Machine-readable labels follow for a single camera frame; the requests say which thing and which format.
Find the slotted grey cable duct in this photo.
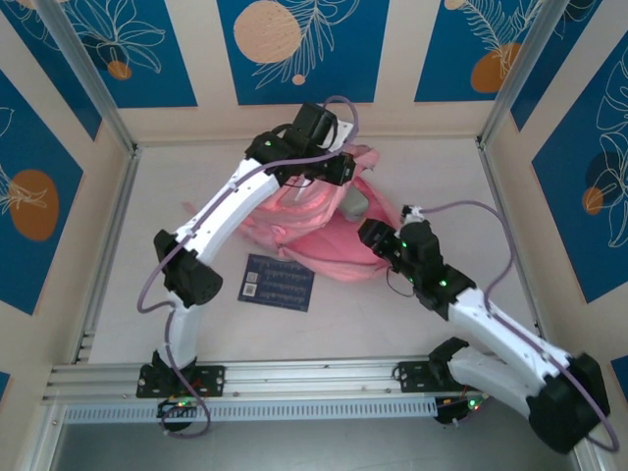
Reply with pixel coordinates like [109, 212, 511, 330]
[62, 396, 439, 425]

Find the pink backpack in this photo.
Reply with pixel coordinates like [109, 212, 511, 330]
[183, 144, 393, 286]

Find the aluminium lower frame bar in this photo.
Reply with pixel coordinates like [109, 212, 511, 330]
[17, 405, 68, 471]

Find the black controller board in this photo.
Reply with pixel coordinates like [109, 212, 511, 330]
[434, 394, 488, 427]
[155, 397, 198, 436]

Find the navy book with QR code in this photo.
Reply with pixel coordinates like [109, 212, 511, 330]
[236, 252, 316, 313]

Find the aluminium frame post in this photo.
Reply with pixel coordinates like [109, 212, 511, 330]
[476, 0, 559, 148]
[34, 0, 140, 154]

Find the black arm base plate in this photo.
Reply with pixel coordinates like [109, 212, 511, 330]
[135, 363, 228, 398]
[394, 360, 490, 394]

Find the purple cable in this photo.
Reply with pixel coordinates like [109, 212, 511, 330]
[422, 200, 618, 452]
[136, 95, 362, 440]

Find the aluminium front rail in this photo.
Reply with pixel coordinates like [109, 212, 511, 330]
[41, 353, 585, 406]

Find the aluminium side rail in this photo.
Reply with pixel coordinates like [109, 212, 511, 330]
[72, 144, 143, 365]
[474, 138, 550, 354]

